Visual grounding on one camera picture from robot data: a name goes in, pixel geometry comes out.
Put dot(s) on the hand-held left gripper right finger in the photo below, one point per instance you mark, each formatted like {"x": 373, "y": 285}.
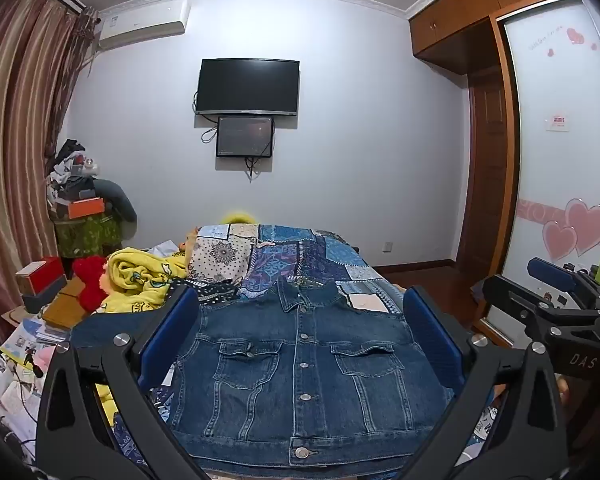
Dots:
{"x": 432, "y": 340}

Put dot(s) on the cartoon print sheet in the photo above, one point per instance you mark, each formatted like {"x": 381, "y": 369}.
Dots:
{"x": 482, "y": 417}

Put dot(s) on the white wardrobe door with hearts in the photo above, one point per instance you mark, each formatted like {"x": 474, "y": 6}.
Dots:
{"x": 555, "y": 75}

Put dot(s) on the striped brown curtain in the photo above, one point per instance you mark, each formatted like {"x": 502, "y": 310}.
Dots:
{"x": 20, "y": 125}

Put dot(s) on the pile of white clutter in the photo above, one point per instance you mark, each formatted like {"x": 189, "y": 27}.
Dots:
{"x": 5, "y": 390}

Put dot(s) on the black wall television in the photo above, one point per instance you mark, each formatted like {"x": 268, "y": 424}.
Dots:
{"x": 247, "y": 86}

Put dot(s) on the white door sticker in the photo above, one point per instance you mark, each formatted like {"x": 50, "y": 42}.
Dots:
{"x": 558, "y": 120}

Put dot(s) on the wooden nightstand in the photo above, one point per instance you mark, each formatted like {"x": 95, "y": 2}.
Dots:
{"x": 67, "y": 310}

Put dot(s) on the green patterned cloth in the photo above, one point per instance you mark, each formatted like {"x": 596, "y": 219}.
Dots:
{"x": 87, "y": 235}

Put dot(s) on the brown wooden door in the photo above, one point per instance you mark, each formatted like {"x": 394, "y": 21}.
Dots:
{"x": 487, "y": 170}

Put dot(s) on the red plush toy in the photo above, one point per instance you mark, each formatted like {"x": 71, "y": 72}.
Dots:
{"x": 91, "y": 280}

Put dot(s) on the pile of clothes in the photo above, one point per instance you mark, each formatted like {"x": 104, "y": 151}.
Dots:
{"x": 70, "y": 170}

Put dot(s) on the wooden overhead cabinet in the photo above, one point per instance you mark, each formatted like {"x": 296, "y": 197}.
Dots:
{"x": 460, "y": 15}

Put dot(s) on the orange box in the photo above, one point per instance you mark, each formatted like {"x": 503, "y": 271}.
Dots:
{"x": 85, "y": 207}

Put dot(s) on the red and white box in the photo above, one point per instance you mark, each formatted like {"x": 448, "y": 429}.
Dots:
{"x": 40, "y": 276}

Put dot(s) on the yellow cartoon print blanket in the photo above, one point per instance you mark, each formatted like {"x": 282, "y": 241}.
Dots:
{"x": 140, "y": 272}

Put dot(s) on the stack of books and papers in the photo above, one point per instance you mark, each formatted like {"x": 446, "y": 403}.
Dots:
{"x": 30, "y": 335}

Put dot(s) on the blue denim jacket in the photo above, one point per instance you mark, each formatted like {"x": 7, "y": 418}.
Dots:
{"x": 300, "y": 360}

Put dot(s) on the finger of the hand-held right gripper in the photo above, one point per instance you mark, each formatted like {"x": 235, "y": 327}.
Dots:
{"x": 550, "y": 272}
{"x": 520, "y": 297}

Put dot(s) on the white air conditioner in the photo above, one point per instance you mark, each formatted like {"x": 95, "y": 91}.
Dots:
{"x": 145, "y": 22}

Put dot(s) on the yellow plush toy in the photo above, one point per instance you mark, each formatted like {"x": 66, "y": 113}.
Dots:
{"x": 237, "y": 217}

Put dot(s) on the small black wall monitor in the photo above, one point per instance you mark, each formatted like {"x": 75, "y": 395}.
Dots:
{"x": 245, "y": 136}

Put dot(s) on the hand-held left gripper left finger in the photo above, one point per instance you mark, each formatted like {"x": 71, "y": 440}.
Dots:
{"x": 172, "y": 330}

